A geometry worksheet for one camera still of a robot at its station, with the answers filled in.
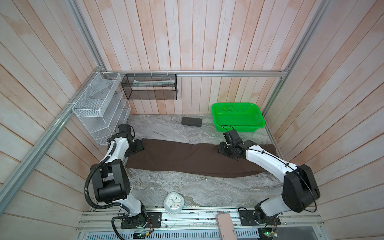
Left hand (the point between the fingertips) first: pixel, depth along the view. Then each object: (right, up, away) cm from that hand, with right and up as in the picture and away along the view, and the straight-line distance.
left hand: (137, 151), depth 90 cm
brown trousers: (+36, -5, +4) cm, 37 cm away
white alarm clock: (+24, -25, -14) cm, 37 cm away
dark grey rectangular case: (+32, +20, +24) cm, 45 cm away
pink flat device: (+50, -33, -20) cm, 63 cm away
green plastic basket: (+72, +23, +18) cm, 78 cm away
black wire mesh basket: (+5, +44, +13) cm, 46 cm away
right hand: (+51, +1, 0) cm, 51 cm away
